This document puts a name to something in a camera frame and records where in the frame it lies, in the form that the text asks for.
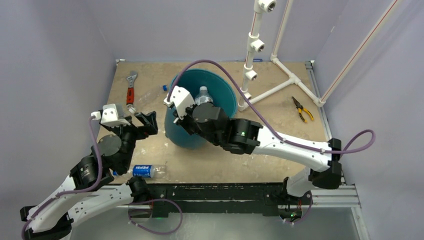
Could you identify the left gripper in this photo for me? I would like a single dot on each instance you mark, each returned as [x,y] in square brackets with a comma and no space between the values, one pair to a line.
[149,120]

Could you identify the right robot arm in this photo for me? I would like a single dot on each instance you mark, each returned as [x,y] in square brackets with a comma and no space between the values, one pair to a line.
[241,136]

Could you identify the Pepsi bottle near base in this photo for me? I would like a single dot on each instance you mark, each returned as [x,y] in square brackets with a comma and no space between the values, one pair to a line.
[147,171]

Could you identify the red handled adjustable wrench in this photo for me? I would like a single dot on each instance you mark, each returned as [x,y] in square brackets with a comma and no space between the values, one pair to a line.
[130,96]

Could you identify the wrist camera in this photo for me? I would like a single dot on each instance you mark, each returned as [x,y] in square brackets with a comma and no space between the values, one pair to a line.
[180,99]
[111,115]

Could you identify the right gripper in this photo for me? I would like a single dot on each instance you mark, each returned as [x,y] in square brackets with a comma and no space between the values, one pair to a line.
[183,122]

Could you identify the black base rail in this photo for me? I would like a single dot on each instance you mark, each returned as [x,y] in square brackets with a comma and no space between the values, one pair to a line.
[268,199]

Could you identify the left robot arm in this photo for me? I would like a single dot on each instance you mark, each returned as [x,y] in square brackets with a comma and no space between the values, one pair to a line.
[74,200]

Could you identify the white pipe on wall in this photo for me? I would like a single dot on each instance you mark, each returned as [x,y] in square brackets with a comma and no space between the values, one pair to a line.
[292,78]

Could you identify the clear bottle blue-orange label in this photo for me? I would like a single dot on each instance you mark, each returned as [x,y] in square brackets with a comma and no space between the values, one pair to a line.
[203,96]

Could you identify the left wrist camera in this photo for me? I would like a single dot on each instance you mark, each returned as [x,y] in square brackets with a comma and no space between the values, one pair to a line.
[111,115]

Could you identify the yellow handled pliers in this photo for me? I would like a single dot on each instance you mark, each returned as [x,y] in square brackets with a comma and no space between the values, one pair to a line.
[302,110]

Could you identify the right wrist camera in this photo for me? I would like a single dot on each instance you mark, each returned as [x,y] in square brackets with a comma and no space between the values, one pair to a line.
[180,99]

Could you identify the white PVC pipe stand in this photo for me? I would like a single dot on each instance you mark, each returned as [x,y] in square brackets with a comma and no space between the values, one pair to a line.
[254,46]

